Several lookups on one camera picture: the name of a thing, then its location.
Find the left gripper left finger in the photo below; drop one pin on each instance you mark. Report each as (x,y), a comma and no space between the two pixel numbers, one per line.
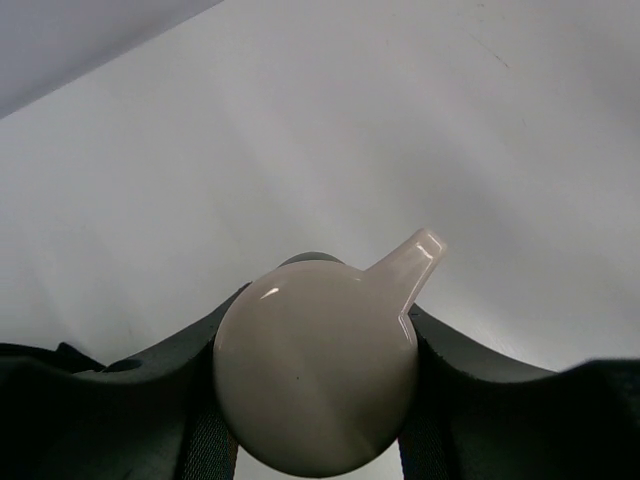
(152,415)

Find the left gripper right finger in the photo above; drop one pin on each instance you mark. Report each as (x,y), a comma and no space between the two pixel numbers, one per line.
(480,414)

